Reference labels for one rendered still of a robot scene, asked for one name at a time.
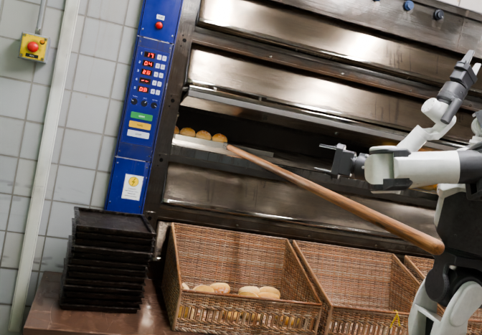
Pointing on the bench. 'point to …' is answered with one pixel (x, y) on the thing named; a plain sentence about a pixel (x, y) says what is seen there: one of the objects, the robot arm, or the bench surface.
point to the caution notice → (132, 187)
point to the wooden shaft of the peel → (427, 243)
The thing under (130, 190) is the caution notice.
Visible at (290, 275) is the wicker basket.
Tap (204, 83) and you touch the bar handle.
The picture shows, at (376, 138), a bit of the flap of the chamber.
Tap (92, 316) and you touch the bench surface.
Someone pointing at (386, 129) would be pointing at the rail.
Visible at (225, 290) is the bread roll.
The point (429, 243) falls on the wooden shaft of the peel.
